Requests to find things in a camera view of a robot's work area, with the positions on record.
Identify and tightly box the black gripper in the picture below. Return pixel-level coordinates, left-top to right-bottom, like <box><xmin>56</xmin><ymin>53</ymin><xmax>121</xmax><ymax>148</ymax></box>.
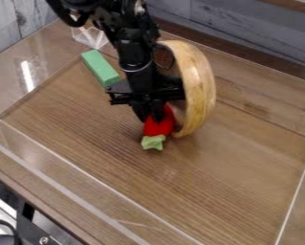
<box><xmin>105</xmin><ymin>64</ymin><xmax>185</xmax><ymax>123</ymax></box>

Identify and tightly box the red plush strawberry toy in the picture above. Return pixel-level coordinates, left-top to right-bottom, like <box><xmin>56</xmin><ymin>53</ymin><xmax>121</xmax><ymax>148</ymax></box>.
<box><xmin>140</xmin><ymin>104</ymin><xmax>175</xmax><ymax>150</ymax></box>

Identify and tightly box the light wooden bowl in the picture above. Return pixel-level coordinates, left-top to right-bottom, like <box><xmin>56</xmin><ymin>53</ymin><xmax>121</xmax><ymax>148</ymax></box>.
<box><xmin>159</xmin><ymin>40</ymin><xmax>216</xmax><ymax>138</ymax></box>

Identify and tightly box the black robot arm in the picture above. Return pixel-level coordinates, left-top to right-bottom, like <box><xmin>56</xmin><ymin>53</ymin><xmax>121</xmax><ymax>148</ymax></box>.
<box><xmin>45</xmin><ymin>0</ymin><xmax>185</xmax><ymax>122</ymax></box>

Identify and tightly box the green rectangular block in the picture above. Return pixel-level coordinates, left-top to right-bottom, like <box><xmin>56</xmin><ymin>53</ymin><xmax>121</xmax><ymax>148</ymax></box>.
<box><xmin>80</xmin><ymin>50</ymin><xmax>120</xmax><ymax>88</ymax></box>

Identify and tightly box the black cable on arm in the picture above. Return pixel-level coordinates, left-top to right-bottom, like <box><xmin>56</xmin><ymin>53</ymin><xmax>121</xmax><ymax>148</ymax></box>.
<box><xmin>151</xmin><ymin>43</ymin><xmax>177</xmax><ymax>71</ymax></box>

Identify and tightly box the clear acrylic corner bracket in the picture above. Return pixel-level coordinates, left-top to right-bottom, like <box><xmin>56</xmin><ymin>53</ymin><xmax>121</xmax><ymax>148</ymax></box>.
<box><xmin>71</xmin><ymin>27</ymin><xmax>108</xmax><ymax>50</ymax></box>

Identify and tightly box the black table leg frame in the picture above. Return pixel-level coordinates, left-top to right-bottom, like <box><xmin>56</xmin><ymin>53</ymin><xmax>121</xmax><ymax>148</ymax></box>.
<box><xmin>16</xmin><ymin>201</ymin><xmax>61</xmax><ymax>245</ymax></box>

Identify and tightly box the black floor cable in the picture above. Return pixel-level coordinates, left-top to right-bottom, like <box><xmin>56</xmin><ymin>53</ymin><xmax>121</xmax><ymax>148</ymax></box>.
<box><xmin>0</xmin><ymin>218</ymin><xmax>24</xmax><ymax>245</ymax></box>

